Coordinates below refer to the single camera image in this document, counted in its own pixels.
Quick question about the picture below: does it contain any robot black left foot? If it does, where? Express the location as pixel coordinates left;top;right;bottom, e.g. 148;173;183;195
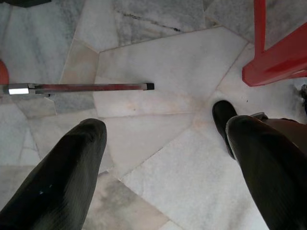
212;100;238;160

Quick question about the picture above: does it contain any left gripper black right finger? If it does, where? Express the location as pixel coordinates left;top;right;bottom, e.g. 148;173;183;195
226;115;307;230

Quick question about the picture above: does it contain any orange bin green liner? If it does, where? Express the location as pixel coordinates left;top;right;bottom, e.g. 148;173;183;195
0;60;10;84

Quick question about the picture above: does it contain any silver metal clothes rack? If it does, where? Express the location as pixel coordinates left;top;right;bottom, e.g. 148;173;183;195
2;82;155;98

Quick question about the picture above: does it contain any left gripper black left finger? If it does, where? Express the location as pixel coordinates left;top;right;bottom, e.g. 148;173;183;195
0;118;107;230

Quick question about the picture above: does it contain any robot left leg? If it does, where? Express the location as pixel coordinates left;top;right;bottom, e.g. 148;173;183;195
249;112;307;158

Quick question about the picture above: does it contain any dark grey fabric sofa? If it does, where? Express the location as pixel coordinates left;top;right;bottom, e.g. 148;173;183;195
4;0;52;8

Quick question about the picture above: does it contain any red plastic stool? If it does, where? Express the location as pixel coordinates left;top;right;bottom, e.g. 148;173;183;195
241;0;307;87

